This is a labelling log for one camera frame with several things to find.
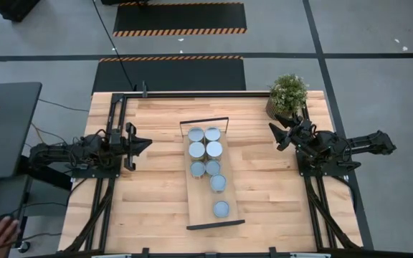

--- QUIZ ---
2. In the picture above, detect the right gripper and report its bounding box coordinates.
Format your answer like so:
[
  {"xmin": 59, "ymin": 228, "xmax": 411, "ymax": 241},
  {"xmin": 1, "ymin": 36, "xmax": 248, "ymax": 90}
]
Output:
[{"xmin": 268, "ymin": 114, "xmax": 319, "ymax": 152}]

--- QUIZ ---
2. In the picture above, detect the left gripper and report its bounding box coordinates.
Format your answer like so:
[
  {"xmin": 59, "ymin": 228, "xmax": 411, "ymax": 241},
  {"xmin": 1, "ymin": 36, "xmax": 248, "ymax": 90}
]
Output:
[{"xmin": 106, "ymin": 122, "xmax": 154, "ymax": 171}]

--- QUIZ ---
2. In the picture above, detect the yellow and blue label can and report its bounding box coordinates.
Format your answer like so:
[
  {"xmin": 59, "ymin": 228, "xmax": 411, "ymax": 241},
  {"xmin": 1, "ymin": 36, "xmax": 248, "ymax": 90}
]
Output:
[{"xmin": 187, "ymin": 126, "xmax": 205, "ymax": 143}]

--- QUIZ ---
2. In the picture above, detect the green oranges can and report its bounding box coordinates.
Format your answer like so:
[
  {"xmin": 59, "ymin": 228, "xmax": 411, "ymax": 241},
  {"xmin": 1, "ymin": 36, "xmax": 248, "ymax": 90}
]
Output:
[{"xmin": 188, "ymin": 141, "xmax": 207, "ymax": 161}]

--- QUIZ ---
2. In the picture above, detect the red white tomato can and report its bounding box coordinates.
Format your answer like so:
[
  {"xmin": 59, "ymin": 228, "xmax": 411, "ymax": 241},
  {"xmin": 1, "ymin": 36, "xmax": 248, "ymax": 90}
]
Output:
[{"xmin": 189, "ymin": 161, "xmax": 207, "ymax": 179}]

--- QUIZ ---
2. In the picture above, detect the yellow and teal label can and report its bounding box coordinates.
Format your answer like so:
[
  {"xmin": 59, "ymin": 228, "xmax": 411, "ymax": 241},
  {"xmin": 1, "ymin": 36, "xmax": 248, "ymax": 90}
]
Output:
[{"xmin": 204, "ymin": 125, "xmax": 222, "ymax": 143}]

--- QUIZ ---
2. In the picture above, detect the peaches can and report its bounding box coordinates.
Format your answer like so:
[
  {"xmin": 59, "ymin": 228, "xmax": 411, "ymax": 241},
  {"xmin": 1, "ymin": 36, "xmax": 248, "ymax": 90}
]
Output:
[{"xmin": 206, "ymin": 140, "xmax": 224, "ymax": 161}]

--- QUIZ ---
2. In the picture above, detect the green dotted peas can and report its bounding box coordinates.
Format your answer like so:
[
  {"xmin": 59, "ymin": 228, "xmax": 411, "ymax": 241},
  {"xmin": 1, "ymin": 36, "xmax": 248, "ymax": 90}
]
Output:
[{"xmin": 205, "ymin": 159, "xmax": 222, "ymax": 176}]

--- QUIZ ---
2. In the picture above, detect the white teal can red print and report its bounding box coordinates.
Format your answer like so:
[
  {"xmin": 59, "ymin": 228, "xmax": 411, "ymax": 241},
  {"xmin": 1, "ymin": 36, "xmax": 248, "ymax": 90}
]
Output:
[{"xmin": 209, "ymin": 173, "xmax": 227, "ymax": 194}]

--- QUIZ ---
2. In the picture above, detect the small teal fish can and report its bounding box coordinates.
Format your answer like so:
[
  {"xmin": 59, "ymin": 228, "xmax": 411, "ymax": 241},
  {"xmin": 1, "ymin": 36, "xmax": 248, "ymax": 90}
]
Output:
[{"xmin": 212, "ymin": 200, "xmax": 231, "ymax": 219}]

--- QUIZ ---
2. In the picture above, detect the potted plant slatted pot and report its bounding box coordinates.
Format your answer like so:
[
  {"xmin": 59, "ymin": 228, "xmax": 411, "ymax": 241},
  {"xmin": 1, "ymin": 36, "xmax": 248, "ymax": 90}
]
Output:
[{"xmin": 265, "ymin": 73, "xmax": 310, "ymax": 121}]

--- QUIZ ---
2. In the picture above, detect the black hazard-striped floor mat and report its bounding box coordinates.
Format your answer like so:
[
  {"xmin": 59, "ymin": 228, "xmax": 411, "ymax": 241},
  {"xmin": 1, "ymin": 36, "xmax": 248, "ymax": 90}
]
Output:
[
  {"xmin": 112, "ymin": 1, "xmax": 247, "ymax": 37},
  {"xmin": 91, "ymin": 55, "xmax": 247, "ymax": 95}
]

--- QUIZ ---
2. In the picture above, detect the dark grey desk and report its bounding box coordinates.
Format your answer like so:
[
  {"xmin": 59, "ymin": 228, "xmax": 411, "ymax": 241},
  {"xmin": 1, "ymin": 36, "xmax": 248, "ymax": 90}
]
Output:
[{"xmin": 0, "ymin": 81, "xmax": 43, "ymax": 180}]

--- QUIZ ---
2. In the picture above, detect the black caster wheel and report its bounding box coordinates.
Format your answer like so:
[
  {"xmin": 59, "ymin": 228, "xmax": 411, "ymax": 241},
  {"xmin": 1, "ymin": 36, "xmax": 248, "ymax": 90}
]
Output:
[{"xmin": 16, "ymin": 240, "xmax": 32, "ymax": 254}]

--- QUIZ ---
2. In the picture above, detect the black box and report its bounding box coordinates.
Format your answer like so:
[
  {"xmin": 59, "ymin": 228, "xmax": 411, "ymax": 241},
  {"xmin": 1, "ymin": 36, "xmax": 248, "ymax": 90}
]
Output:
[{"xmin": 0, "ymin": 0, "xmax": 42, "ymax": 22}]

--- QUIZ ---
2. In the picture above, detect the black aluminium table frame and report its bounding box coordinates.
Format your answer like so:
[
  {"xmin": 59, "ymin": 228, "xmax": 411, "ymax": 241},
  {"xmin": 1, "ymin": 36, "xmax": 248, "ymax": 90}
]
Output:
[{"xmin": 57, "ymin": 91, "xmax": 365, "ymax": 258}]

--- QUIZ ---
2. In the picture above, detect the thin grey floor cable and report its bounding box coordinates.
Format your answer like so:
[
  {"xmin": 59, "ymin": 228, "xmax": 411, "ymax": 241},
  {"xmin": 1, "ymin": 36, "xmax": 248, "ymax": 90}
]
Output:
[{"xmin": 37, "ymin": 98, "xmax": 90, "ymax": 113}]

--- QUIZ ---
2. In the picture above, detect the wooden shelf black metal frame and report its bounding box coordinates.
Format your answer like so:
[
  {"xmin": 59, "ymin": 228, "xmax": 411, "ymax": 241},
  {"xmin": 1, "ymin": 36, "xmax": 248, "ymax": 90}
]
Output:
[{"xmin": 179, "ymin": 116, "xmax": 246, "ymax": 231}]

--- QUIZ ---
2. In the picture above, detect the long black cable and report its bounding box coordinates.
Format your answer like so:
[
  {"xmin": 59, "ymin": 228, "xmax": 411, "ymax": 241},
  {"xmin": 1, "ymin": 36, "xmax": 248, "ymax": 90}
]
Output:
[{"xmin": 92, "ymin": 0, "xmax": 138, "ymax": 91}]

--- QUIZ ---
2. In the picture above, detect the yellow cable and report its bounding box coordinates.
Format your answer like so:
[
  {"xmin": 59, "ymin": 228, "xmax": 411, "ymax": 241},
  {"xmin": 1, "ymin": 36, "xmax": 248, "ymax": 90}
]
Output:
[{"xmin": 30, "ymin": 123, "xmax": 55, "ymax": 148}]

